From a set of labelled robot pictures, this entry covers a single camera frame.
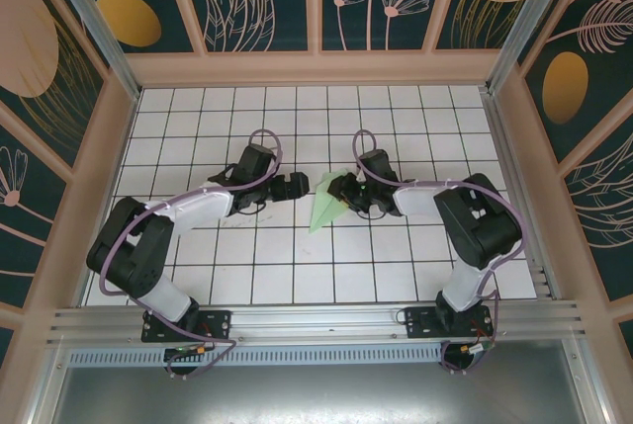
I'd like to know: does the light green cloth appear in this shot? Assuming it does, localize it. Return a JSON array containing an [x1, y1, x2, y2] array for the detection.
[[306, 170, 356, 236]]

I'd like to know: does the grey metal sheet panel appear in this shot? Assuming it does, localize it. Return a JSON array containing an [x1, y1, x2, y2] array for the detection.
[[46, 363, 604, 424]]

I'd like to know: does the long aluminium mounting rail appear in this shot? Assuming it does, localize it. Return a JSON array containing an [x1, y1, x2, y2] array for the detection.
[[46, 298, 588, 347]]

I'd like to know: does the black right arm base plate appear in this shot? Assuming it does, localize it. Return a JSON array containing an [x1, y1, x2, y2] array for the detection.
[[404, 305, 496, 341]]

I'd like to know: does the aluminium side rail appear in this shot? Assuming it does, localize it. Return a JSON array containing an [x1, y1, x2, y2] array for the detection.
[[480, 90, 563, 302]]

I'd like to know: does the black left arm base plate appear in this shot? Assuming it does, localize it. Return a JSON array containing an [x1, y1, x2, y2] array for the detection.
[[140, 305, 233, 344]]

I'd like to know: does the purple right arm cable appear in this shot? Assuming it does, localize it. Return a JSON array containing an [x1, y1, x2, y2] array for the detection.
[[351, 129, 528, 377]]

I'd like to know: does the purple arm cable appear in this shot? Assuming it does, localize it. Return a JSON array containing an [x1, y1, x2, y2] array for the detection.
[[98, 127, 286, 382], [351, 129, 528, 377]]

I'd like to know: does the slotted grey cable duct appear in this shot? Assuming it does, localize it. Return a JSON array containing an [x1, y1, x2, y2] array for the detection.
[[67, 342, 445, 367]]

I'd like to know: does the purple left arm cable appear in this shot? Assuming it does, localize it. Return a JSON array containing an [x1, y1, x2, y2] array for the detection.
[[98, 127, 286, 382]]

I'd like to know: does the aluminium corner post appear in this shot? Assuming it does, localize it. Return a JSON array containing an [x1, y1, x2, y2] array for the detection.
[[38, 0, 143, 100], [486, 0, 580, 95]]

